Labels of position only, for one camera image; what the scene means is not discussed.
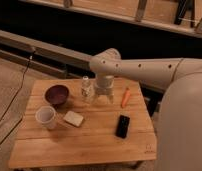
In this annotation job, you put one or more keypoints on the clear plastic bottle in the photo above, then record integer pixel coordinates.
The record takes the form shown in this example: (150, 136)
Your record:
(87, 89)

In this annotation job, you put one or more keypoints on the beige sponge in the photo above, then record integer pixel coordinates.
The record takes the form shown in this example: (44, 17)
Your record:
(73, 118)

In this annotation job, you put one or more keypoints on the wooden table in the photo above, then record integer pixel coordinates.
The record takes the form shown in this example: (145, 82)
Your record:
(95, 140)

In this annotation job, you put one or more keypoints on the dark red bowl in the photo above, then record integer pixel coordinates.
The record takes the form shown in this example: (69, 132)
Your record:
(57, 95)

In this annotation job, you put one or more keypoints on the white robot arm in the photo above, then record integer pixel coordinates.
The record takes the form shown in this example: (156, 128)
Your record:
(179, 136)

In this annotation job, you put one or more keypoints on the white plastic cup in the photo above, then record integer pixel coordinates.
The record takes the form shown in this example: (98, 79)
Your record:
(46, 116)

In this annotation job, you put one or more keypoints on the orange carrot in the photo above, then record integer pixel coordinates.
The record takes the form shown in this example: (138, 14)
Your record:
(125, 98)

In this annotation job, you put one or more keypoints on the black eraser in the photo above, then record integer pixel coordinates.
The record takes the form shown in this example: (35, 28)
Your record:
(122, 127)

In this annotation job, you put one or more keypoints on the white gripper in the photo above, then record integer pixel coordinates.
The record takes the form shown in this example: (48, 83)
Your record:
(104, 86)

